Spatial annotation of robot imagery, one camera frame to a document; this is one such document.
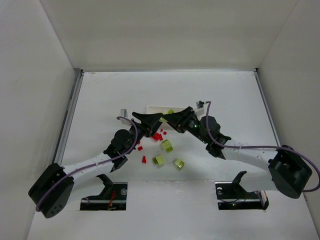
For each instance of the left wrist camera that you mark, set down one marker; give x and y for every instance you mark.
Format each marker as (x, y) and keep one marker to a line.
(124, 113)

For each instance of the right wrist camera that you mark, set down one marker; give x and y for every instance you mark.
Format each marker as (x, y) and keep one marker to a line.
(200, 104)

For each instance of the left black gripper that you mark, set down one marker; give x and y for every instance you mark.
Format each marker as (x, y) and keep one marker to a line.
(144, 127)

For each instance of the white divided container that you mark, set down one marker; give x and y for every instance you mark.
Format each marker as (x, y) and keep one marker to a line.
(151, 109)

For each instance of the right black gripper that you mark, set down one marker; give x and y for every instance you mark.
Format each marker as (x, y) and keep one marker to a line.
(184, 122)

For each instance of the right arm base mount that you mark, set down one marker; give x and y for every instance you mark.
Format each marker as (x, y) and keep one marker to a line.
(232, 196)

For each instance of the red lego pile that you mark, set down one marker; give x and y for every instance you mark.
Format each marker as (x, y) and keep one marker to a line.
(157, 137)

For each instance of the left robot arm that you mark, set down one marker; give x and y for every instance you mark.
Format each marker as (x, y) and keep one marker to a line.
(52, 190)

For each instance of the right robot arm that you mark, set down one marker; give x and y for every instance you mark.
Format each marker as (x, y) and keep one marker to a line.
(281, 168)

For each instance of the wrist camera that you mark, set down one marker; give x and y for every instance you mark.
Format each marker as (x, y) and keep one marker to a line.
(124, 113)
(200, 104)

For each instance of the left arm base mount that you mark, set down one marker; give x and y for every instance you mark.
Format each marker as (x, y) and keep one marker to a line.
(112, 197)

